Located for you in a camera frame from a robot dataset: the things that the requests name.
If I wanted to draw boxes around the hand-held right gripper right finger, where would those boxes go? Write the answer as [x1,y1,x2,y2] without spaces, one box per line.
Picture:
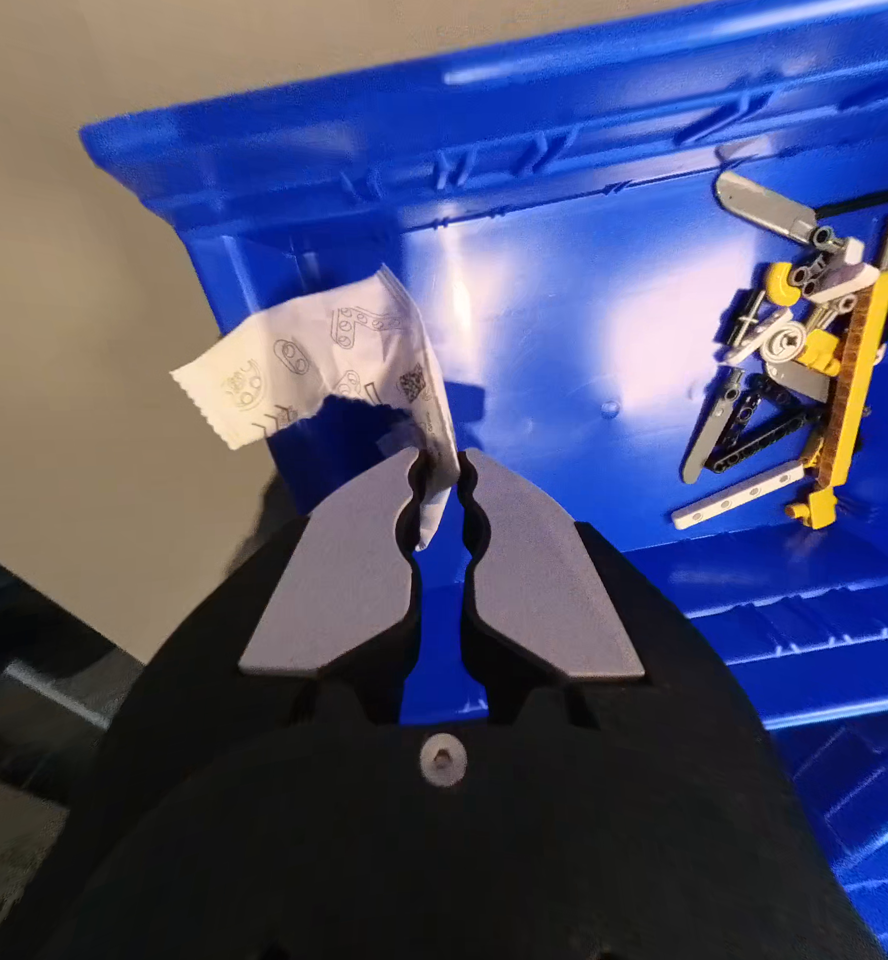
[455,447,649,682]

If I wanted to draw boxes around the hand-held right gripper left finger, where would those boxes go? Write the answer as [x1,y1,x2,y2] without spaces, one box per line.
[237,447,424,681]

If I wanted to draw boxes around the small white paper bag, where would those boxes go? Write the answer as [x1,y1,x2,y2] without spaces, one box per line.
[169,262,463,554]

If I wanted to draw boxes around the blue plastic bin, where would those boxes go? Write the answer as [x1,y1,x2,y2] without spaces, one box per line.
[78,0,888,732]

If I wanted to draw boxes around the pile of loose lego pieces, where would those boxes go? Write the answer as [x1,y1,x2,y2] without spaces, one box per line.
[671,168,888,532]

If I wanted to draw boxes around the stacked blue plastic bins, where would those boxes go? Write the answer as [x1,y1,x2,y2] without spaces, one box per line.
[770,708,888,960]

